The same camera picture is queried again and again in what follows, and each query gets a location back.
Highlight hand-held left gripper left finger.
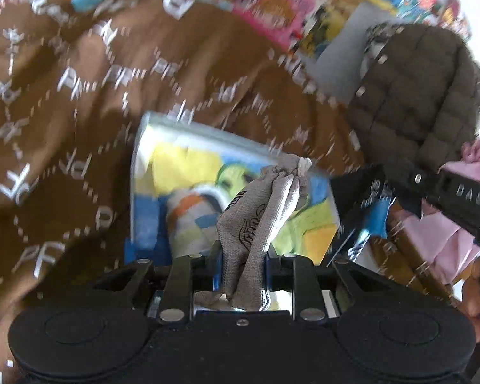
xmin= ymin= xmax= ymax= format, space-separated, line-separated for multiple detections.
xmin=90 ymin=242 xmax=223 ymax=325

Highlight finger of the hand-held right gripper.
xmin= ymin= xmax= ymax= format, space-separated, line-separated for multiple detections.
xmin=330 ymin=166 xmax=393 ymax=267

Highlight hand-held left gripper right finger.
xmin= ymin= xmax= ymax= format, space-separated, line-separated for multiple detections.
xmin=264 ymin=254 xmax=385 ymax=323

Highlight white patterned sock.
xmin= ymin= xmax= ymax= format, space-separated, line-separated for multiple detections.
xmin=166 ymin=188 xmax=221 ymax=257

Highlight beige sock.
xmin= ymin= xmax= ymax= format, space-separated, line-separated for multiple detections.
xmin=194 ymin=154 xmax=313 ymax=313

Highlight grey tray with cartoon drawing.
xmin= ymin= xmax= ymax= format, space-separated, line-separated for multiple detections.
xmin=130 ymin=112 xmax=340 ymax=276

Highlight person's right hand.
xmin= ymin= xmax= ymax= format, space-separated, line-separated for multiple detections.
xmin=460 ymin=256 xmax=480 ymax=345

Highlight pink cloth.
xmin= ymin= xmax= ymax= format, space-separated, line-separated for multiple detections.
xmin=384 ymin=138 xmax=480 ymax=289

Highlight dark puffer jacket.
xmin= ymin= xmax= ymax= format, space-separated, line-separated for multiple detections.
xmin=348 ymin=24 xmax=480 ymax=177

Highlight brown printed blanket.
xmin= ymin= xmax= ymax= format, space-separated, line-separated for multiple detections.
xmin=0 ymin=0 xmax=457 ymax=384

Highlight cartoon wall posters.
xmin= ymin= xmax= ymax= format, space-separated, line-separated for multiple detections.
xmin=196 ymin=0 xmax=473 ymax=60

